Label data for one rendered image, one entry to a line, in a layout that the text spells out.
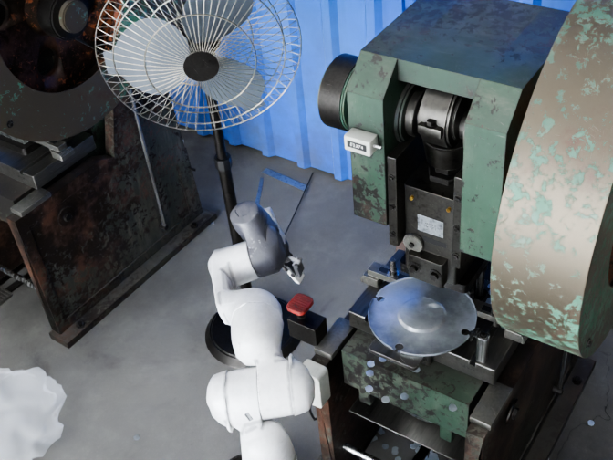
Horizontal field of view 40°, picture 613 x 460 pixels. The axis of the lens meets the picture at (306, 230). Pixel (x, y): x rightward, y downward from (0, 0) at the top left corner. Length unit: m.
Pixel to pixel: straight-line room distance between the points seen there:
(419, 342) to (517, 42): 0.80
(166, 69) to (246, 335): 0.98
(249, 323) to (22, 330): 2.05
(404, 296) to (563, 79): 0.98
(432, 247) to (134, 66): 0.99
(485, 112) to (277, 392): 0.72
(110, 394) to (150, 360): 0.20
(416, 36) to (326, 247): 1.80
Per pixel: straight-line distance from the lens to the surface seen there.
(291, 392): 1.70
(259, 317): 1.73
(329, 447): 2.73
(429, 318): 2.30
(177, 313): 3.52
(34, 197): 3.22
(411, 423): 2.67
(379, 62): 1.96
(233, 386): 1.71
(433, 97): 1.96
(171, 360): 3.35
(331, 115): 2.09
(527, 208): 1.57
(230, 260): 1.99
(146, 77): 2.52
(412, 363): 2.20
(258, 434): 1.72
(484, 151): 1.87
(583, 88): 1.56
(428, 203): 2.10
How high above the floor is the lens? 2.47
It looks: 41 degrees down
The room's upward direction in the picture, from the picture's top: 6 degrees counter-clockwise
